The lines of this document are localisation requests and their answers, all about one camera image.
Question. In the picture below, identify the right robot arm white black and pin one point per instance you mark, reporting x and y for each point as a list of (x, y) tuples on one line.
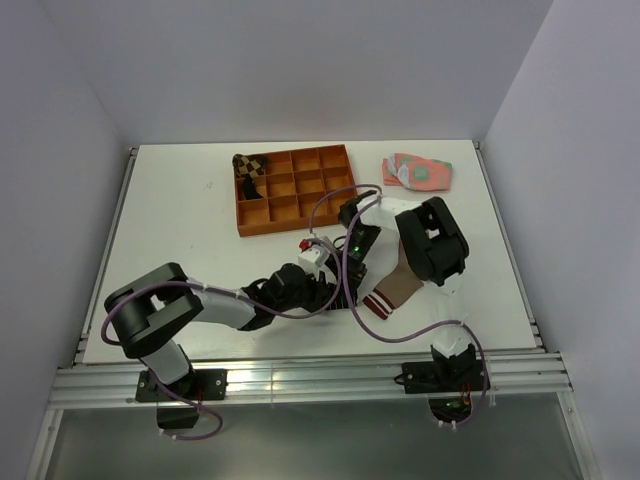
[(431, 250)]

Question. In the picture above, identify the aluminium rail frame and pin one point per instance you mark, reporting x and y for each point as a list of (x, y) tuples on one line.
[(304, 380)]

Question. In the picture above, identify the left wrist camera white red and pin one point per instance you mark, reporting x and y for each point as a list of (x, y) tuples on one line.
[(314, 252)]

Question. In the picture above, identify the black white striped sock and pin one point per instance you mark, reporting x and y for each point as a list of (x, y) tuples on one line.
[(338, 296)]

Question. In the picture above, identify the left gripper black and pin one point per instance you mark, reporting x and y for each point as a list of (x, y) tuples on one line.
[(322, 296)]

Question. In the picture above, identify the pink green dotted sock pair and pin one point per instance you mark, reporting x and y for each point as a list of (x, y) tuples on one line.
[(416, 173)]

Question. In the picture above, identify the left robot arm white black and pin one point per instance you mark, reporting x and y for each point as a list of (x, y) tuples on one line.
[(144, 316)]

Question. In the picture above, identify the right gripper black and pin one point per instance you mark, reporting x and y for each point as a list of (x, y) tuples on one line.
[(354, 274)]

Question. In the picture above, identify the checkered brown rolled sock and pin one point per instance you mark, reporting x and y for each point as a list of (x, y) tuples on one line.
[(247, 168)]

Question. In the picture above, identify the orange compartment tray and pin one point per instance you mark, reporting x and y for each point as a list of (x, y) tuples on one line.
[(299, 188)]

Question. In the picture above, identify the brown sock striped cuff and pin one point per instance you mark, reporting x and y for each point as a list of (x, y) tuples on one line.
[(393, 290)]

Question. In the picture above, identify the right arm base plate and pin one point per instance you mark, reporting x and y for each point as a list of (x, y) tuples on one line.
[(442, 376)]

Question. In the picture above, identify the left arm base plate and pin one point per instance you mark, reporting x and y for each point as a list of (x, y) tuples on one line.
[(198, 385)]

